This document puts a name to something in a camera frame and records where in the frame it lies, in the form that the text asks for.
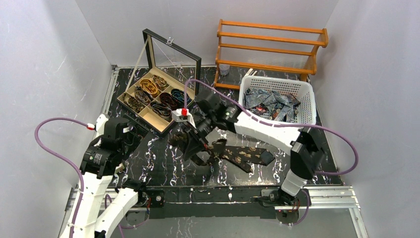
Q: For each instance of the dark red rolled tie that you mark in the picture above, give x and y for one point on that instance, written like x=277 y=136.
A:
x=169 y=100

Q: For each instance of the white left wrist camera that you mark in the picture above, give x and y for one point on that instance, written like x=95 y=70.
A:
x=100 y=124

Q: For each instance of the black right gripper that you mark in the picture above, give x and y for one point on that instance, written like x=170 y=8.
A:
x=195 y=132

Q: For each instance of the grey ties in basket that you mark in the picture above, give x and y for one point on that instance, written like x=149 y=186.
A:
x=271 y=104

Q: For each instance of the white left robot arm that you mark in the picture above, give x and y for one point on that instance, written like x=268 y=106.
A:
x=100 y=163

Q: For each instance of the black gold floral tie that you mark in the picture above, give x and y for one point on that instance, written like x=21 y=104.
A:
x=240 y=156

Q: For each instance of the gold rolled tie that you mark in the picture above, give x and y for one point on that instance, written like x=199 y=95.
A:
x=149 y=86

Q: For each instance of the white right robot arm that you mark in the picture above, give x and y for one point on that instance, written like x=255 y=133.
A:
x=299 y=143

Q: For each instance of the brown rolled tie back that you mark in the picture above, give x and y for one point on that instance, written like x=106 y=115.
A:
x=160 y=82

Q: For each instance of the white plastic basket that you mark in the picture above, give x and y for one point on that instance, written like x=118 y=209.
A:
x=302 y=91

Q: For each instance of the small clear plastic cup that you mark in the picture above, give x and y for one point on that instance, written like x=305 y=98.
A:
x=224 y=69

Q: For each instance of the grey striped rolled tie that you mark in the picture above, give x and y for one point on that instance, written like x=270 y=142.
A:
x=162 y=110

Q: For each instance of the brown patterned rolled tie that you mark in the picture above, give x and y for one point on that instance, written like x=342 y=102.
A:
x=142 y=96

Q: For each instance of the orange wooden shoe rack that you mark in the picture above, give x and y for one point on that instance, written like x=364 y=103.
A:
x=269 y=47

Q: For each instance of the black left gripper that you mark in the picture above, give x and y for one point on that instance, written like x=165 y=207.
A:
x=131 y=132

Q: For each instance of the black tie storage box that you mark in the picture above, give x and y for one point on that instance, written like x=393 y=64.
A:
x=171 y=62

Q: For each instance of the blue black rolled tie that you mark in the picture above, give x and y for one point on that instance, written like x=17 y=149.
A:
x=178 y=95

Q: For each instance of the olive patterned rolled tie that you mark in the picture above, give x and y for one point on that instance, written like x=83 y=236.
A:
x=134 y=104

